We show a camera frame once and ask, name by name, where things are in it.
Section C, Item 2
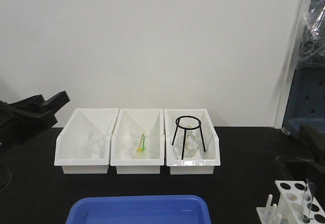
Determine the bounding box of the black lab sink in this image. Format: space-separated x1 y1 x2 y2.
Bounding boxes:
275 155 324 193

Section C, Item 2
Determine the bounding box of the middle white storage bin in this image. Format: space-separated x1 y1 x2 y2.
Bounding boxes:
110 109 165 175

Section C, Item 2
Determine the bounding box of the grey pegboard drying rack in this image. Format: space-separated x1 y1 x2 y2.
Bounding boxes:
281 0 325 140

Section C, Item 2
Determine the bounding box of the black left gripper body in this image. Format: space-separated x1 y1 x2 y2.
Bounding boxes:
1 94 57 148

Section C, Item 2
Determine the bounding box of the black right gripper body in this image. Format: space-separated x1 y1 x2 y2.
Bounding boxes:
299 124 324 181

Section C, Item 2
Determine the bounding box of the glassware in left bin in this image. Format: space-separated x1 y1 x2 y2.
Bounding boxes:
74 132 105 159

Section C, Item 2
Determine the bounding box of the blue plastic tray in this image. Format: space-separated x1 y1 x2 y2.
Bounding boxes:
66 195 211 223

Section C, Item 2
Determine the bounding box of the glass alcohol lamp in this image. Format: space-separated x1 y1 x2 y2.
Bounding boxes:
172 125 199 159

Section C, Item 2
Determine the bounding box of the black wire tripod stand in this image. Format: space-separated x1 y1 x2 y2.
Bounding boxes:
171 115 207 160

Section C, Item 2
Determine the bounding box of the white storage bin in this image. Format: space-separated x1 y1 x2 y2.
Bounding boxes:
110 109 165 175
164 109 220 175
54 108 119 174

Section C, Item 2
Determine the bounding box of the clear plastic bag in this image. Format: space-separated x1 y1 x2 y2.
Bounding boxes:
296 0 324 69

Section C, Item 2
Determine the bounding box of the glass beaker with droppers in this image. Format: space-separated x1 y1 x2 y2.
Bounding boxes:
130 125 152 159

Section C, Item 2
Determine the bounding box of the yellow plastic dropper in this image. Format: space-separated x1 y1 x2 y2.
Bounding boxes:
137 136 142 152

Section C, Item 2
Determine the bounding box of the green plastic dropper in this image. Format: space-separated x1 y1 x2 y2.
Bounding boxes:
140 134 146 151

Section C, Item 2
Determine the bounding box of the left white storage bin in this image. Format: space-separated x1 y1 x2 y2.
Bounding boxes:
54 108 119 174

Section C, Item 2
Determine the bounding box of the white test tube rack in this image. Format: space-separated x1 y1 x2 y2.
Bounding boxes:
256 180 324 223

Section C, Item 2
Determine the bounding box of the clear glass test tube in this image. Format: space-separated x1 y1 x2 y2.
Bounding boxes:
299 178 316 223

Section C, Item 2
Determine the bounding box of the right white storage bin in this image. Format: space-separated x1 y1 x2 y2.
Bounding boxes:
164 109 220 175

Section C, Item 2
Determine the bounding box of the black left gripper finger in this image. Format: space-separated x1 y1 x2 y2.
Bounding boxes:
42 90 70 114

